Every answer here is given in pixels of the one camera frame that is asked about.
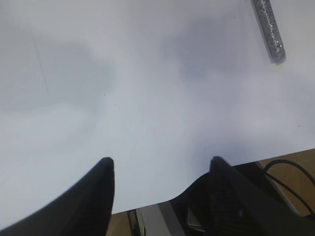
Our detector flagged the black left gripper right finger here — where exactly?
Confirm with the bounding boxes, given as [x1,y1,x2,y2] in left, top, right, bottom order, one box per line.
[210,156,315,236]

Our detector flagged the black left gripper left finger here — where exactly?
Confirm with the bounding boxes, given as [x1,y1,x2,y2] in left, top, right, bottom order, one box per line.
[0,157,115,236]

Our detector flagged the silver glitter pen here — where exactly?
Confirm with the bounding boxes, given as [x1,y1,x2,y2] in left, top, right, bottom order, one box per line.
[252,0,286,65]

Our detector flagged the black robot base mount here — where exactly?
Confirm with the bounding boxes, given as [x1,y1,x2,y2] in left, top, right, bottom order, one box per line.
[169,163,271,233]

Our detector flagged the black floor cable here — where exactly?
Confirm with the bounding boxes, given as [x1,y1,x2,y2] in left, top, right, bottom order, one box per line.
[263,159,315,214]

